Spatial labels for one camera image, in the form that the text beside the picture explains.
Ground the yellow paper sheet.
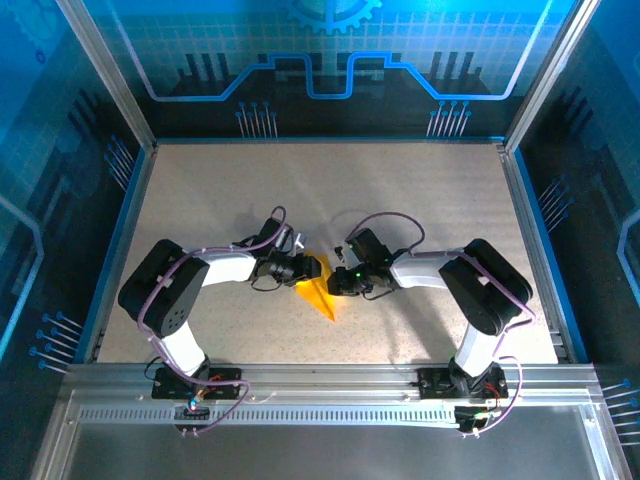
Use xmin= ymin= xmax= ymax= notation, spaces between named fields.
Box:
xmin=294 ymin=253 xmax=337 ymax=324

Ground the grey metal sheet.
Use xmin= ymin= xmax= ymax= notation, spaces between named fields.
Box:
xmin=64 ymin=424 xmax=601 ymax=480

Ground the blue table edge strip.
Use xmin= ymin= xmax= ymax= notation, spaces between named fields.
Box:
xmin=513 ymin=147 xmax=591 ymax=364
xmin=74 ymin=144 xmax=156 ymax=364

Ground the small electronics board with LEDs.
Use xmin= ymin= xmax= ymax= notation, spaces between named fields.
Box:
xmin=172 ymin=387 xmax=212 ymax=436
xmin=453 ymin=405 xmax=504 ymax=437

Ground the blue gear print panel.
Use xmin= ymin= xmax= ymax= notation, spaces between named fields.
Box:
xmin=82 ymin=0 xmax=584 ymax=140

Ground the blue circuit print side panel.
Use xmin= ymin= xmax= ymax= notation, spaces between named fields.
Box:
xmin=514 ymin=0 xmax=640 ymax=480
xmin=0 ymin=0 xmax=151 ymax=480

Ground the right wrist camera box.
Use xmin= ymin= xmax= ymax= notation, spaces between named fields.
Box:
xmin=333 ymin=243 xmax=357 ymax=269

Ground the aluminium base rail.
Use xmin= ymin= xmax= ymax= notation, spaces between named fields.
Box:
xmin=62 ymin=362 xmax=601 ymax=401

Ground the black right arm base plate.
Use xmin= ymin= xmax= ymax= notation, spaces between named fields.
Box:
xmin=416 ymin=367 xmax=510 ymax=401

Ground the slotted grey cable duct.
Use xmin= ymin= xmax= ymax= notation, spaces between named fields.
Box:
xmin=78 ymin=405 xmax=462 ymax=427

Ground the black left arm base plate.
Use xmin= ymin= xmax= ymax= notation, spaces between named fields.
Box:
xmin=151 ymin=367 xmax=245 ymax=401

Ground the aluminium table side rail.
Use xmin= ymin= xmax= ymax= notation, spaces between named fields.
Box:
xmin=499 ymin=142 xmax=574 ymax=364

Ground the aluminium frame post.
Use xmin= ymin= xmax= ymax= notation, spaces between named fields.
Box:
xmin=53 ymin=0 xmax=160 ymax=154
xmin=502 ymin=0 xmax=604 ymax=154

